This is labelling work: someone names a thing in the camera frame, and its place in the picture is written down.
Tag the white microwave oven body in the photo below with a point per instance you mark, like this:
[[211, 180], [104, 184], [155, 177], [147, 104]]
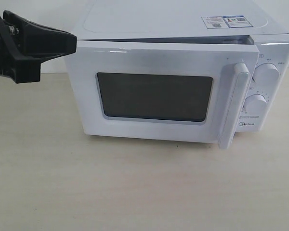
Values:
[[179, 21]]

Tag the white control knob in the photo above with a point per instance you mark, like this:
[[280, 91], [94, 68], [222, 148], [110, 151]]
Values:
[[255, 104], [266, 74]]

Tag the upper white control knob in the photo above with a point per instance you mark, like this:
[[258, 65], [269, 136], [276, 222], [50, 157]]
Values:
[[266, 74]]

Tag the lower white control knob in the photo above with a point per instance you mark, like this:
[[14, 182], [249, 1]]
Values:
[[255, 104]]

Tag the white microwave door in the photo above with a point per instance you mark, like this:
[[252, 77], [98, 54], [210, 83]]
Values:
[[161, 91]]

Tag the blue white label sticker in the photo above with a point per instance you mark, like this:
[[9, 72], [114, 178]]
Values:
[[221, 22]]

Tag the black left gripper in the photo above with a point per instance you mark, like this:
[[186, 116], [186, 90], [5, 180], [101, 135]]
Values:
[[36, 44]]

